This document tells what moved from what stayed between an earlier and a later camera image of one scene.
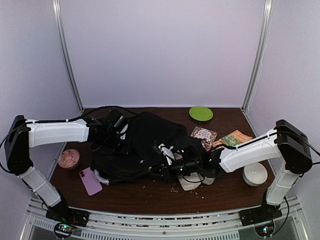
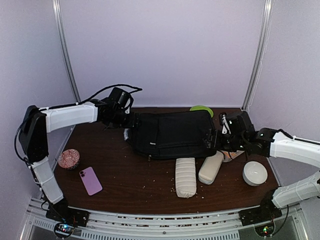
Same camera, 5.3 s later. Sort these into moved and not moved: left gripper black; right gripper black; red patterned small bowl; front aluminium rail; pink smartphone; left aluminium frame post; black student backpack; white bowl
Moved: right gripper black; left gripper black; black student backpack
Not moved: red patterned small bowl; white bowl; pink smartphone; front aluminium rail; left aluminium frame post
